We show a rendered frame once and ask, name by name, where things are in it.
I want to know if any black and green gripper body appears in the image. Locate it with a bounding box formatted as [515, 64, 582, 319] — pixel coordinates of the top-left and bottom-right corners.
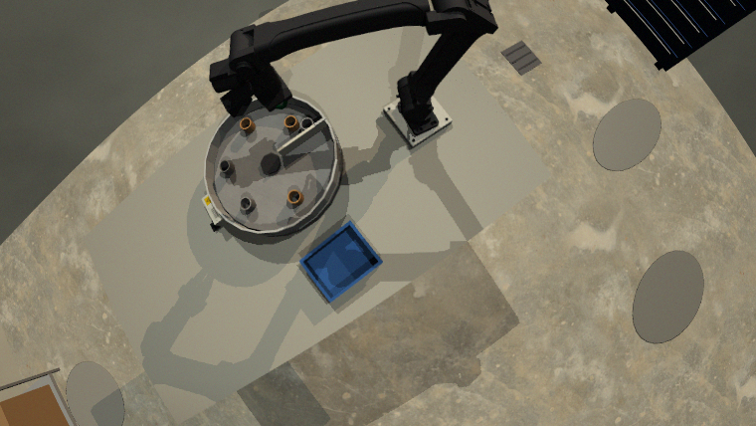
[253, 66, 292, 111]

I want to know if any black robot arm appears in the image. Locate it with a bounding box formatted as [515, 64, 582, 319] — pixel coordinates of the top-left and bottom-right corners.
[209, 0, 498, 135]

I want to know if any bronze bushing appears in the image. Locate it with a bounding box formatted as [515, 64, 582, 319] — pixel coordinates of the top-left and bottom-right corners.
[240, 117, 256, 133]
[284, 115, 299, 132]
[287, 190, 303, 205]

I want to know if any blue crate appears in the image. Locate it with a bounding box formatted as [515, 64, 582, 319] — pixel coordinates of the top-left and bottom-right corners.
[299, 221, 383, 302]

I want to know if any dark grey metal bushing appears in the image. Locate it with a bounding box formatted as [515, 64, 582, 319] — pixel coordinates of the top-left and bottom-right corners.
[300, 117, 314, 130]
[219, 160, 235, 175]
[240, 197, 256, 212]

